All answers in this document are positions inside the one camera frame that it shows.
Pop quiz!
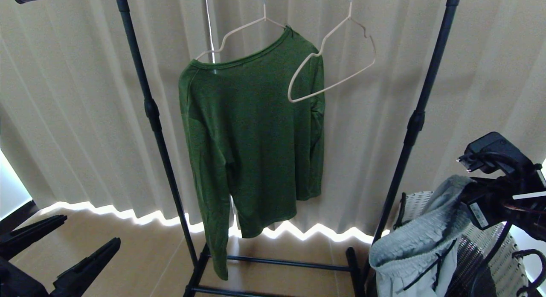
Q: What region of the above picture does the pink clothes hanger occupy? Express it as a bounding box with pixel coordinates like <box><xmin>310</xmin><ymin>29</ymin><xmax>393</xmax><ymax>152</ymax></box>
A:
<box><xmin>288</xmin><ymin>0</ymin><xmax>377</xmax><ymax>103</ymax></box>
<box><xmin>195</xmin><ymin>0</ymin><xmax>287</xmax><ymax>61</ymax></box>

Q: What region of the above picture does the green printed t-shirt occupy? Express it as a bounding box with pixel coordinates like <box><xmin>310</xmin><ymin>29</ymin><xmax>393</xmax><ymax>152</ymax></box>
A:
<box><xmin>178</xmin><ymin>26</ymin><xmax>325</xmax><ymax>281</ymax></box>

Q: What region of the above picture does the pale grey garment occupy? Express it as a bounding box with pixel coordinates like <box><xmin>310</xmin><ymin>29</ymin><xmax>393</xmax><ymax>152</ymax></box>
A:
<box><xmin>369</xmin><ymin>175</ymin><xmax>475</xmax><ymax>297</ymax></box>

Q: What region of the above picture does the white laundry basket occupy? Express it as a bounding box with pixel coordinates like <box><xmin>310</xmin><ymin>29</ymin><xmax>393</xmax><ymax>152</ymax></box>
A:
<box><xmin>395</xmin><ymin>191</ymin><xmax>546</xmax><ymax>297</ymax></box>

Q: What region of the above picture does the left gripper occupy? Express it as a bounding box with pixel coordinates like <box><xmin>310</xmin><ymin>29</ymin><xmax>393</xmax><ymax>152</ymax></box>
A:
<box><xmin>0</xmin><ymin>215</ymin><xmax>121</xmax><ymax>297</ymax></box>

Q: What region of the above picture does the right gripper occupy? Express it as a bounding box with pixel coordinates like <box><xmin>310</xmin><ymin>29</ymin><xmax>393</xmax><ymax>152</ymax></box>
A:
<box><xmin>460</xmin><ymin>178</ymin><xmax>525</xmax><ymax>230</ymax></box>

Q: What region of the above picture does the black clothes rack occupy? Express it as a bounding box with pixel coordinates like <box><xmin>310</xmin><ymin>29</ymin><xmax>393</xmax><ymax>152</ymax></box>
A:
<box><xmin>14</xmin><ymin>0</ymin><xmax>463</xmax><ymax>297</ymax></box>

